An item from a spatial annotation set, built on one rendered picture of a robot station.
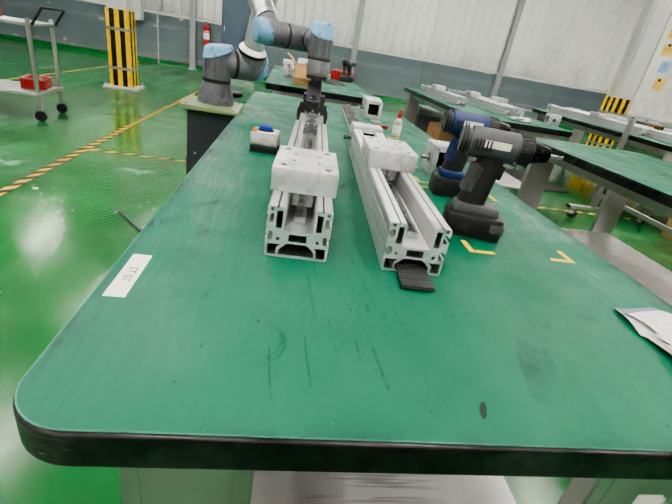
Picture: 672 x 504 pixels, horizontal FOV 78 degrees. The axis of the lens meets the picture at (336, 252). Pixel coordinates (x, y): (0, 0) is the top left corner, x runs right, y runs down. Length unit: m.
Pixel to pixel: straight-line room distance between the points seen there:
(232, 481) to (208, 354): 0.19
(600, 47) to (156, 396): 14.88
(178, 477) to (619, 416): 0.51
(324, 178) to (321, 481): 0.69
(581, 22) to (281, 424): 14.43
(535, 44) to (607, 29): 2.02
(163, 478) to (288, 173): 0.46
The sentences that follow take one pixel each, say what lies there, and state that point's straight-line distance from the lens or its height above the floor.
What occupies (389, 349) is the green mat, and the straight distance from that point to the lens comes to 0.51.
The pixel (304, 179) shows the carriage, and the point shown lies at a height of 0.89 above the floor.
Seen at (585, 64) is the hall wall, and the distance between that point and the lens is 14.86.
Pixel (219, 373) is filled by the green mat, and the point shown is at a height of 0.78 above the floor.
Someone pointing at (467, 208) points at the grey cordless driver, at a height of 0.84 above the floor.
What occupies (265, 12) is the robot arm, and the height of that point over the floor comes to 1.15.
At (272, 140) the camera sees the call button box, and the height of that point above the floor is 0.82.
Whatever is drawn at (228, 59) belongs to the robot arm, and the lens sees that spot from 1.91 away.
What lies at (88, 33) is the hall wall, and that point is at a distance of 13.39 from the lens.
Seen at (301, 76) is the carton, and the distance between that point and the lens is 3.50.
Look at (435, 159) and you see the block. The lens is 1.35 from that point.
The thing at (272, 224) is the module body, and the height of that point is 0.83.
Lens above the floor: 1.09
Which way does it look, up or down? 26 degrees down
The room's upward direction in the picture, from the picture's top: 10 degrees clockwise
